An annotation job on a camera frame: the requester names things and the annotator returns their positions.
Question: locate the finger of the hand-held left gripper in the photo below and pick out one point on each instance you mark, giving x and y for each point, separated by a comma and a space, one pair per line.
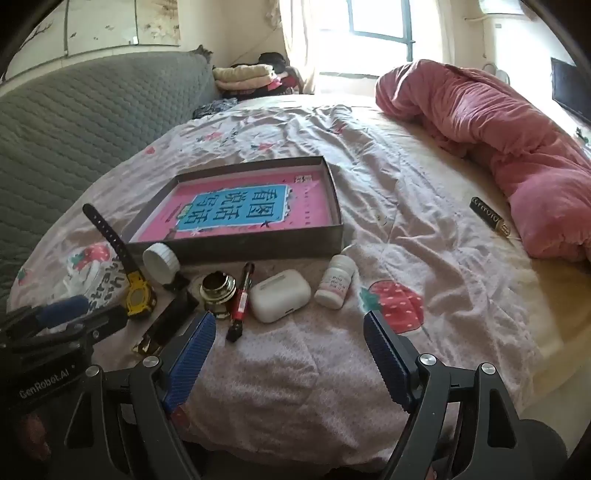
104, 321
64, 309

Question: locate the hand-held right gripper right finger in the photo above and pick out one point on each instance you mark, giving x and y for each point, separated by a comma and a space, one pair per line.
385, 360

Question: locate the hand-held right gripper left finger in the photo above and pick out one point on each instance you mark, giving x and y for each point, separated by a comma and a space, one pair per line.
194, 355

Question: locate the black and yellow wristwatch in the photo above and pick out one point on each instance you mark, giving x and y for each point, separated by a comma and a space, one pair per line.
138, 295

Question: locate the black rectangular case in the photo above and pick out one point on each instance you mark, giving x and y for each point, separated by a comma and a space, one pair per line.
171, 318

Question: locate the glass ink bottle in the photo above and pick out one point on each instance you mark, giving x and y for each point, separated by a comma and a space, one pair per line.
214, 288

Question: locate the red and black lighter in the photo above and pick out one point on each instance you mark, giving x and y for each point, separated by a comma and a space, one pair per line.
240, 302

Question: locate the white pill bottle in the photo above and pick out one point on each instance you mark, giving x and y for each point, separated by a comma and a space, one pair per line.
334, 281

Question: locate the white earbuds case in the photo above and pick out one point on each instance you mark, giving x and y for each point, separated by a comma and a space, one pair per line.
279, 295

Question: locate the shallow brown cardboard box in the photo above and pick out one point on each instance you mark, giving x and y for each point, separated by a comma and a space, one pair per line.
258, 247

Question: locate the person's left hand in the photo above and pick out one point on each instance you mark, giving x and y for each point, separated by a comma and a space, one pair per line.
33, 434

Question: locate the strawberry print bed sheet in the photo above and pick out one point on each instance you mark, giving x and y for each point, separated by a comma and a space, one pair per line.
415, 207

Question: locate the pink and blue book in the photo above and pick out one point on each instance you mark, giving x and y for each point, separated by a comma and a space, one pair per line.
304, 203

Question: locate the dark tube with gold print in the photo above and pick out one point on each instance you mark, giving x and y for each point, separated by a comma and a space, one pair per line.
489, 216

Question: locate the grey quilted headboard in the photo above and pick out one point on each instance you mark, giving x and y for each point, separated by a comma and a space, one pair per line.
69, 129

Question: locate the dark patterned cloth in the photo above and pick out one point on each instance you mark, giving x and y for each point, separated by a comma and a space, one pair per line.
214, 108

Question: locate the pink duvet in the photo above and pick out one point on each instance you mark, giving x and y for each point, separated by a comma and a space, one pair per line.
508, 138

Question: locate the pile of folded clothes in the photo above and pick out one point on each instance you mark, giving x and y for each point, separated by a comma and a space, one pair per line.
244, 76

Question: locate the black television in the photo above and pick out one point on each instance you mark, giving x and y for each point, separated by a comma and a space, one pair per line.
570, 90

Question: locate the cream curtain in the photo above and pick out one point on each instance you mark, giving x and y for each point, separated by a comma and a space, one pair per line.
298, 41

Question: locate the window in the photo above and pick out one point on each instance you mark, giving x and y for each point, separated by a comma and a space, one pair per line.
378, 23

